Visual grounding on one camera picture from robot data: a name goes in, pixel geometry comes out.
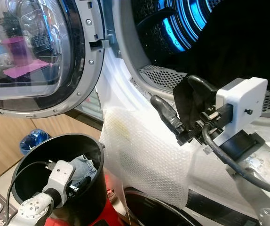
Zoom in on blue denim jeans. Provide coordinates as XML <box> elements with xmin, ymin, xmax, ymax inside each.
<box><xmin>59</xmin><ymin>155</ymin><xmax>99</xmax><ymax>190</ymax></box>

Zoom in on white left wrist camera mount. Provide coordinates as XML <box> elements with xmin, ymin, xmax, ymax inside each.
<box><xmin>43</xmin><ymin>160</ymin><xmax>77</xmax><ymax>196</ymax></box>

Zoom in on white bubble wrap sheet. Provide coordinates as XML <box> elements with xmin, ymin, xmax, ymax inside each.
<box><xmin>99</xmin><ymin>107</ymin><xmax>262</xmax><ymax>223</ymax></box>

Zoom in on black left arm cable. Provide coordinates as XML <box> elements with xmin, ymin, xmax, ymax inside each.
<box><xmin>5</xmin><ymin>161</ymin><xmax>54</xmax><ymax>226</ymax></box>

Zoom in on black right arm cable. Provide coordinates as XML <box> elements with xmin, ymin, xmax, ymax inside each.
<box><xmin>201</xmin><ymin>122</ymin><xmax>270</xmax><ymax>198</ymax></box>

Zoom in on bin with blue bag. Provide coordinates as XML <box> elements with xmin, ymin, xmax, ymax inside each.
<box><xmin>19</xmin><ymin>129</ymin><xmax>52</xmax><ymax>156</ymax></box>

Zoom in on black round laundry bucket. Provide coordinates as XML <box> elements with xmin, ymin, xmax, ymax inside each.
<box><xmin>11</xmin><ymin>133</ymin><xmax>104</xmax><ymax>226</ymax></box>

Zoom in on red plastic stool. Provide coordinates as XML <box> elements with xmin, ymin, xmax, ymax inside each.
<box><xmin>90</xmin><ymin>176</ymin><xmax>127</xmax><ymax>226</ymax></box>

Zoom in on round glass washer door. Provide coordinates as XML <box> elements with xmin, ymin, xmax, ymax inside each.
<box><xmin>0</xmin><ymin>0</ymin><xmax>111</xmax><ymax>119</ymax></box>

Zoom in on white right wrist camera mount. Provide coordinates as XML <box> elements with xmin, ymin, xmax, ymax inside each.
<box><xmin>215</xmin><ymin>76</ymin><xmax>269</xmax><ymax>146</ymax></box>

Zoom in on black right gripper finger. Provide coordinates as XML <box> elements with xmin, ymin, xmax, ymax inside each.
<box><xmin>187</xmin><ymin>74</ymin><xmax>219</xmax><ymax>105</ymax></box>
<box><xmin>150</xmin><ymin>94</ymin><xmax>186</xmax><ymax>137</ymax></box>

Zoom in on white front-load laundry machine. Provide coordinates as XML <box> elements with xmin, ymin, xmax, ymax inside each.
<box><xmin>87</xmin><ymin>0</ymin><xmax>270</xmax><ymax>226</ymax></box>

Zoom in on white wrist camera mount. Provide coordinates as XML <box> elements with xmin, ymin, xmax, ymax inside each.
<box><xmin>43</xmin><ymin>160</ymin><xmax>77</xmax><ymax>196</ymax></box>
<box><xmin>215</xmin><ymin>76</ymin><xmax>269</xmax><ymax>146</ymax></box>

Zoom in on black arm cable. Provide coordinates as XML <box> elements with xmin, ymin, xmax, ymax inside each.
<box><xmin>5</xmin><ymin>161</ymin><xmax>54</xmax><ymax>226</ymax></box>
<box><xmin>201</xmin><ymin>122</ymin><xmax>270</xmax><ymax>198</ymax></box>

